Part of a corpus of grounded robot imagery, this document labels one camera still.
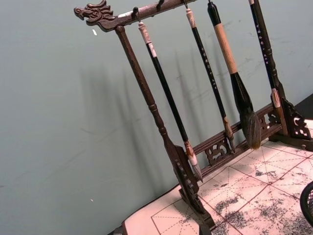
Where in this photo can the white gridded calligraphy practice cloth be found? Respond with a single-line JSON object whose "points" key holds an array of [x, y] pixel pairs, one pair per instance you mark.
{"points": [[244, 191]]}

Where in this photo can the black brush with white ferrule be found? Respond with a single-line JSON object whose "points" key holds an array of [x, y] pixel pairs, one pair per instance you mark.
{"points": [[261, 44]]}

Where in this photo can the black mesh container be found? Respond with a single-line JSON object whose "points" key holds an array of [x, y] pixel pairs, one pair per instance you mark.
{"points": [[308, 200]]}

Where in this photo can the black brush with white ends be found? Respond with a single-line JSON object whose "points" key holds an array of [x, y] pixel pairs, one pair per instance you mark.
{"points": [[166, 83]]}

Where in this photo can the dark wooden dragon brush rack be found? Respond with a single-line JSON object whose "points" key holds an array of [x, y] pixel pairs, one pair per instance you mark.
{"points": [[137, 71]]}

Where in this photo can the thin black calligraphy brush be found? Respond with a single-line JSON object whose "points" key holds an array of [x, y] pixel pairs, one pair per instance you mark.
{"points": [[207, 63]]}

